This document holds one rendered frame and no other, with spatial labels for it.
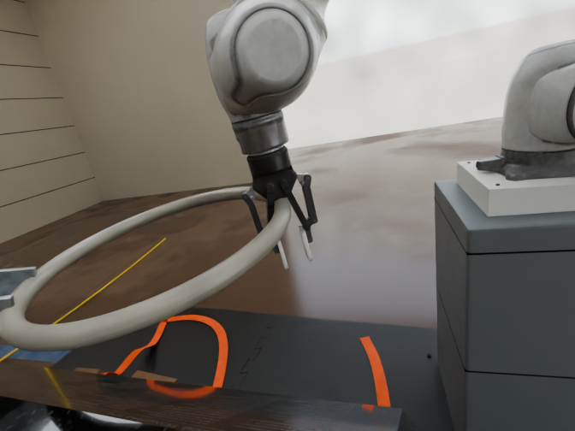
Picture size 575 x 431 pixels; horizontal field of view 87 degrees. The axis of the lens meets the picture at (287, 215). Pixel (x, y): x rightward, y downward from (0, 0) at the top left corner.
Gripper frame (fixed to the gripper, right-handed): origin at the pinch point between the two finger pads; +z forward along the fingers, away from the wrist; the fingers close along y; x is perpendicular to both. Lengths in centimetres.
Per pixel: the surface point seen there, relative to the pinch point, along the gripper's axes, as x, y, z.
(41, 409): 22.6, 36.6, -1.5
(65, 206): -530, 330, 54
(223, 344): -78, 43, 81
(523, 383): 9, -45, 51
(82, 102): -590, 248, -106
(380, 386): -29, -20, 85
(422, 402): -18, -32, 86
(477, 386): 4, -36, 52
